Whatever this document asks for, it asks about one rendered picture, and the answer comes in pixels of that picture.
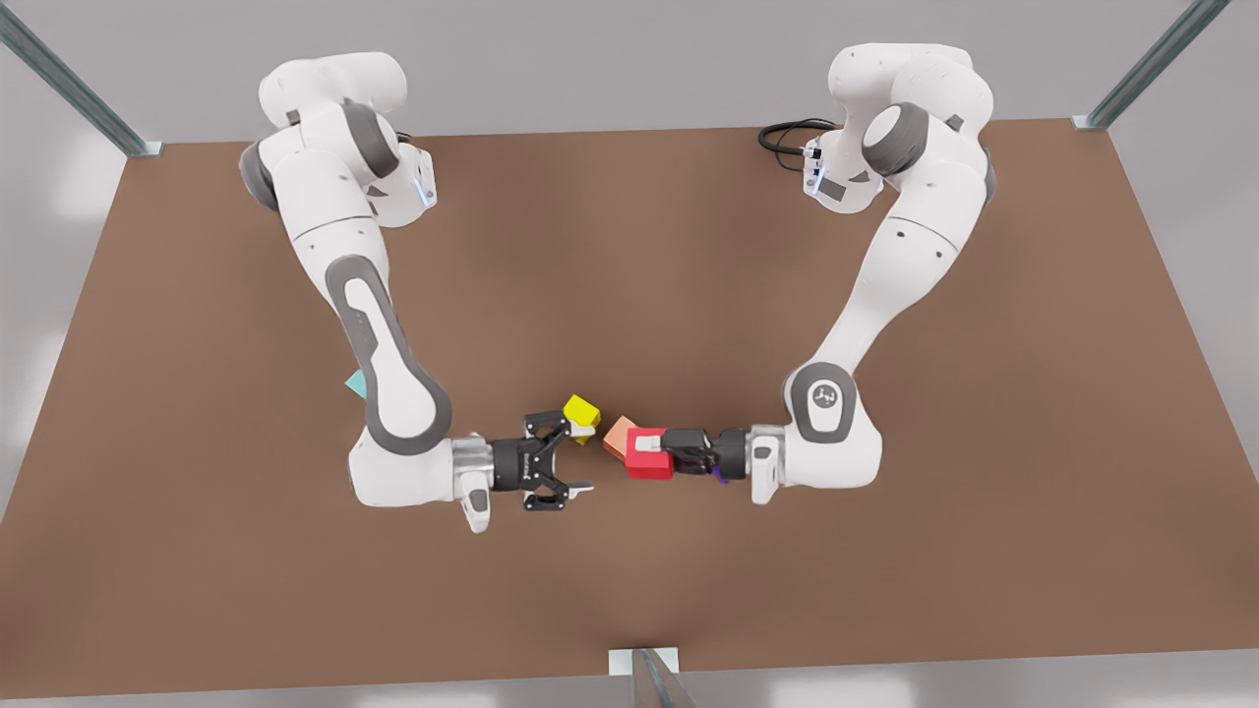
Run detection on red wooden cube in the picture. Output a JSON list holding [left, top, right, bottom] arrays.
[[626, 427, 677, 482]]

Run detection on orange wooden cube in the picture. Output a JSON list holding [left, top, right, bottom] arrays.
[[602, 415, 641, 464]]

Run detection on yellow wooden cube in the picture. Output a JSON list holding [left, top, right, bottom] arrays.
[[562, 394, 602, 446]]

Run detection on silver frame post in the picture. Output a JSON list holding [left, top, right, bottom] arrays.
[[608, 646, 697, 708], [1071, 0, 1232, 133], [0, 0, 164, 159]]

